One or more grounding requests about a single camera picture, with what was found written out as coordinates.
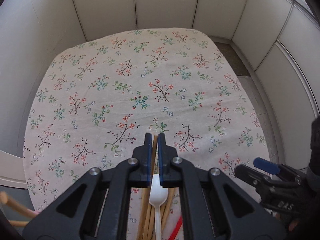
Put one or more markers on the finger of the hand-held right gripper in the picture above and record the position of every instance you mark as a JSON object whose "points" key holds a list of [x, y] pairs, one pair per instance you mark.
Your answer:
{"points": [[265, 163], [250, 175]]}

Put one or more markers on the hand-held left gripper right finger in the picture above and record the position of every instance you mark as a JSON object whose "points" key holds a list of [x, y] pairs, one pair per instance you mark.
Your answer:
{"points": [[162, 155]]}

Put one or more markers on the red plastic stick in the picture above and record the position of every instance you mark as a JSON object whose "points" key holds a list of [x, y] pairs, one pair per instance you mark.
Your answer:
{"points": [[177, 226]]}

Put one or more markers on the white plastic spoon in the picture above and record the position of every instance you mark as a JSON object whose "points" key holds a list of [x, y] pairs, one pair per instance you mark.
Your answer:
{"points": [[157, 192]]}

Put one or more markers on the person's right hand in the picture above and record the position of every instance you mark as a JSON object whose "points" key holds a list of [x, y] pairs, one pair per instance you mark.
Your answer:
{"points": [[293, 226]]}

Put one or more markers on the wooden chair part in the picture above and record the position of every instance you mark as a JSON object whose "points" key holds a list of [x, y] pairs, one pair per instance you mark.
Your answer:
{"points": [[15, 206]]}

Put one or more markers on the floral tablecloth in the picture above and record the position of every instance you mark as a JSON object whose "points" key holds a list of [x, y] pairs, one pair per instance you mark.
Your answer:
{"points": [[125, 92]]}

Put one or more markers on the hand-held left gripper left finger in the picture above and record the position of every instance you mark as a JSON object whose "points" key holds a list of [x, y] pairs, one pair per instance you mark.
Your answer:
{"points": [[148, 155]]}

